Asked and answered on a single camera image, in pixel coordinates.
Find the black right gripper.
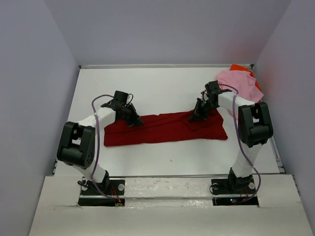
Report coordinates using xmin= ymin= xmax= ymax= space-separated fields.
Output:
xmin=188 ymin=97 xmax=219 ymax=122

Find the dark red t shirt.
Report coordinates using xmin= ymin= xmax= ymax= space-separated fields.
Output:
xmin=104 ymin=110 xmax=228 ymax=147

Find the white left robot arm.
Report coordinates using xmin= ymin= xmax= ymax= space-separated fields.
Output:
xmin=57 ymin=90 xmax=144 ymax=198

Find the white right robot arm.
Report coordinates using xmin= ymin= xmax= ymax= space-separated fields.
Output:
xmin=189 ymin=81 xmax=273 ymax=196

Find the pink t shirt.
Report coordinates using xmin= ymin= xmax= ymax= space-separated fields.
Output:
xmin=216 ymin=70 xmax=264 ymax=103

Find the orange t shirt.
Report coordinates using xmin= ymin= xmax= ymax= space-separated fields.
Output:
xmin=230 ymin=64 xmax=262 ymax=91

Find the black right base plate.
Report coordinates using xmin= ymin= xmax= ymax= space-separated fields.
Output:
xmin=209 ymin=178 xmax=259 ymax=207

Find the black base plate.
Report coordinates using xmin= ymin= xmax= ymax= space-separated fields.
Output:
xmin=77 ymin=178 xmax=126 ymax=207
xmin=209 ymin=178 xmax=259 ymax=207

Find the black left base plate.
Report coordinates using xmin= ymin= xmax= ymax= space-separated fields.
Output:
xmin=77 ymin=178 xmax=126 ymax=207

